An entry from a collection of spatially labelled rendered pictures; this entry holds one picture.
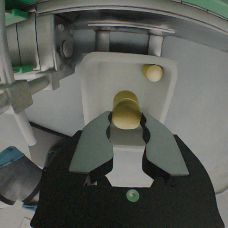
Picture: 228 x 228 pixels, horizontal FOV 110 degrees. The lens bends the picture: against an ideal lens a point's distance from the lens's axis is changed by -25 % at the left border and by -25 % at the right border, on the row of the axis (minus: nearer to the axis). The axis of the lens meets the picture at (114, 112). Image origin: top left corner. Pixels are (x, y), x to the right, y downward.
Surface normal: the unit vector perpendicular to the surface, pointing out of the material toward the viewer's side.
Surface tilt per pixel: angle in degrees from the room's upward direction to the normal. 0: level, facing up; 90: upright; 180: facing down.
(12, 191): 75
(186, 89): 0
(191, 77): 0
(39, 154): 3
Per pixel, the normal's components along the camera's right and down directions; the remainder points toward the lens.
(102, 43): -0.06, 0.49
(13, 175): 0.81, -0.25
